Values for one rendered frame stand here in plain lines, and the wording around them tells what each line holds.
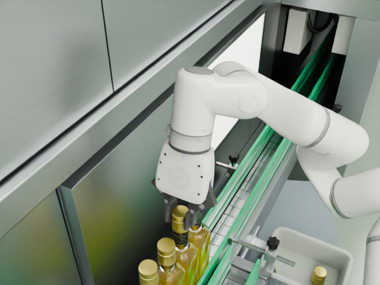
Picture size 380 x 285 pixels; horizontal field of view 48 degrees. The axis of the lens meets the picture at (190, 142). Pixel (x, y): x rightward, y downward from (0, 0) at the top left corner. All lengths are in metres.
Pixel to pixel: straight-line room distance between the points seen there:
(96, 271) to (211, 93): 0.43
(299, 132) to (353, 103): 0.96
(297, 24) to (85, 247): 1.27
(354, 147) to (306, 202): 0.67
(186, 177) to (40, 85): 0.29
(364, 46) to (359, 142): 0.81
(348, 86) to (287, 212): 0.55
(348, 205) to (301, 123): 0.21
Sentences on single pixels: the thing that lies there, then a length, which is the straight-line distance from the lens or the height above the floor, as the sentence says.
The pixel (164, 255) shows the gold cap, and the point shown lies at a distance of 0.81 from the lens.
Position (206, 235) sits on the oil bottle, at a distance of 0.93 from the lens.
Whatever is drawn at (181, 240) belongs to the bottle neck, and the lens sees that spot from 0.86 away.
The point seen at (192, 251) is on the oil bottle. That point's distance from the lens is 0.90.
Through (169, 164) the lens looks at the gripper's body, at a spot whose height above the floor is 1.30.
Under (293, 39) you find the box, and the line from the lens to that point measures 1.81.
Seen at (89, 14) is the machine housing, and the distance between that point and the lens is 0.68.
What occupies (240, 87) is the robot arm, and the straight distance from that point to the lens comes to 0.68.
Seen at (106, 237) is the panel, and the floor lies 1.14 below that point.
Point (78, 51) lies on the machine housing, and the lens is 0.68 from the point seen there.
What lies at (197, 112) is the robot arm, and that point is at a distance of 0.69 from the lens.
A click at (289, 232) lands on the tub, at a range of 1.28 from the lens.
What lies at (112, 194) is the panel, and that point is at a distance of 0.82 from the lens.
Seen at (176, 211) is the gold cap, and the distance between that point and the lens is 0.82.
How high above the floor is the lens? 1.80
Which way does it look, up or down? 39 degrees down
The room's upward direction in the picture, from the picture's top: straight up
